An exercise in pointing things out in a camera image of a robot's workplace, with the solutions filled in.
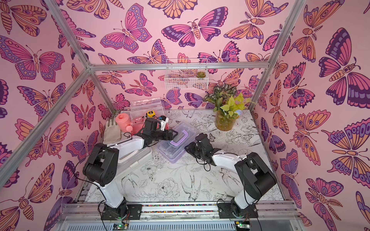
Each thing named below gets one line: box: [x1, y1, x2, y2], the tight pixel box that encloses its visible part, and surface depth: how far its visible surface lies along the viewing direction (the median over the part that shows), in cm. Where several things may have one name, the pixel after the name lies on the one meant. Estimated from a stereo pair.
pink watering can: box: [115, 113, 133, 133], surface depth 102 cm
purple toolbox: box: [157, 122, 198, 164], surface depth 90 cm
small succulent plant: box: [196, 71, 207, 78], surface depth 94 cm
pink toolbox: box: [129, 97, 165, 135], surface depth 108 cm
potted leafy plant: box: [203, 83, 252, 131], surface depth 99 cm
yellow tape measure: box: [146, 110, 156, 118], surface depth 108 cm
